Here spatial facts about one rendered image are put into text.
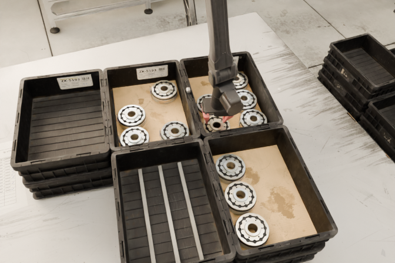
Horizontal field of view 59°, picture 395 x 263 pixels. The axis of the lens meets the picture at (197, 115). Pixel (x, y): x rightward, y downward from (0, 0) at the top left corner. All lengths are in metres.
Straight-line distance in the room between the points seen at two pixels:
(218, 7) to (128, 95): 0.64
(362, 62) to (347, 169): 1.01
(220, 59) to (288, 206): 0.52
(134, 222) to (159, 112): 0.45
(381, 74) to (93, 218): 1.79
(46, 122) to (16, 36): 1.97
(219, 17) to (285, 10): 2.64
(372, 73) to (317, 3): 1.61
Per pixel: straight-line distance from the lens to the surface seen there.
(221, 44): 1.00
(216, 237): 1.12
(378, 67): 2.40
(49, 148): 1.34
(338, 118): 1.68
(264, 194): 1.20
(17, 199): 1.42
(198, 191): 1.18
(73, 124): 1.38
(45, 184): 1.29
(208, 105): 1.20
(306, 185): 1.18
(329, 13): 3.70
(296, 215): 1.20
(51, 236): 1.32
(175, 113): 1.36
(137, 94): 1.44
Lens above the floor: 1.87
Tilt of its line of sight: 50 degrees down
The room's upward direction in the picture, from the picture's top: 4 degrees clockwise
